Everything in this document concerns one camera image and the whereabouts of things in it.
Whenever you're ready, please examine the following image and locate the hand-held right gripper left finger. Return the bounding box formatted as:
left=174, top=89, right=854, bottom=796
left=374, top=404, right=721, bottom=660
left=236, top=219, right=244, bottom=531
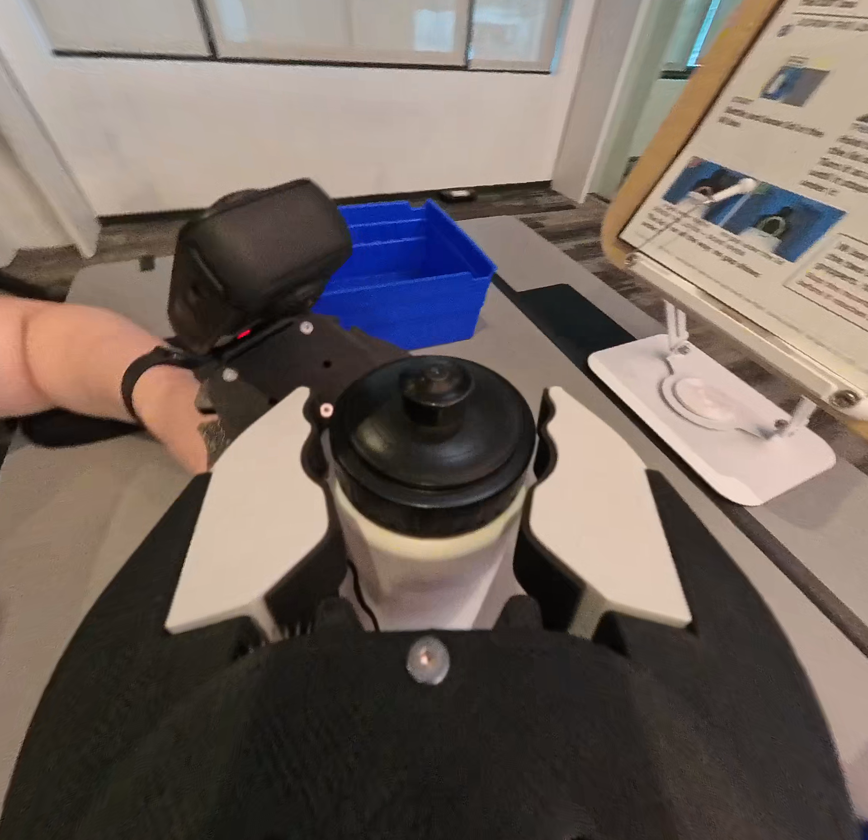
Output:
left=165, top=387, right=350, bottom=634

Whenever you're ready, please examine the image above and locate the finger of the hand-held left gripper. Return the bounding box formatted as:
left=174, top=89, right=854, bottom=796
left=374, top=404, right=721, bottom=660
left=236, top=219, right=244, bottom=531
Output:
left=337, top=558, right=381, bottom=632

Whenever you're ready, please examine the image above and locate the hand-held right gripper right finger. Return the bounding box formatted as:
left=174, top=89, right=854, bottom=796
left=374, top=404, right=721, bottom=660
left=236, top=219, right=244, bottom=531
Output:
left=512, top=387, right=693, bottom=637

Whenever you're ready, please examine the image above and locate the white plastic bottle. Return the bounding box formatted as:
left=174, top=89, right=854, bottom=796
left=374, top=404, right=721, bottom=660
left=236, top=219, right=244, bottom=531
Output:
left=332, top=487, right=530, bottom=631

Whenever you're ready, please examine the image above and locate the blue plastic bin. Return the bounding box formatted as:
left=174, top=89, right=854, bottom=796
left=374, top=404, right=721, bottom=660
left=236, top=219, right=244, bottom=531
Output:
left=312, top=200, right=498, bottom=349

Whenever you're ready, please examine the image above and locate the black bottle lid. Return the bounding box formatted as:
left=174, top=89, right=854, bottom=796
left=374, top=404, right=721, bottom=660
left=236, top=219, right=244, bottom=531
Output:
left=329, top=355, right=538, bottom=536

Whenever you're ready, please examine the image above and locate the person's left forearm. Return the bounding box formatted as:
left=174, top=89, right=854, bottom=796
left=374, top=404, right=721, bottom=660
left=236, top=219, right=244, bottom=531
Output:
left=0, top=294, right=170, bottom=424

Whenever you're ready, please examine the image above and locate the person's left hand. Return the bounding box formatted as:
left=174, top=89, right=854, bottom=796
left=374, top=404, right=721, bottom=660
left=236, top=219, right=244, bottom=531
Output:
left=136, top=371, right=212, bottom=475

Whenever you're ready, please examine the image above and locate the black wristband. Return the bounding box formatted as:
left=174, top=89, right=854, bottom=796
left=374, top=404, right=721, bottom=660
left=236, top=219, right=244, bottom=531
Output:
left=121, top=347, right=199, bottom=424

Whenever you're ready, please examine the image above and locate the black rectangular pad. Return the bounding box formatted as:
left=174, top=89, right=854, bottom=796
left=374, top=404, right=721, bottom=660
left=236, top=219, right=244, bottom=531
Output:
left=519, top=284, right=635, bottom=369

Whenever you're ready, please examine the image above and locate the framed glass window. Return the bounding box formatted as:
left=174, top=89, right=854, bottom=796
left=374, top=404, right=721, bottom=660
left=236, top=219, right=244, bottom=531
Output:
left=17, top=0, right=577, bottom=75

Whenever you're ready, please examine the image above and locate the printed instruction sheet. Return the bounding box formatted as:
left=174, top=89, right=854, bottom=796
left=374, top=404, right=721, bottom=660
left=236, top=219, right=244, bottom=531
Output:
left=620, top=0, right=868, bottom=380

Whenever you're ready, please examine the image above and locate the wooden display board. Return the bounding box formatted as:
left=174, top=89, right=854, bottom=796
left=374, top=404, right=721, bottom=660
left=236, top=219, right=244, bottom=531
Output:
left=602, top=0, right=868, bottom=441

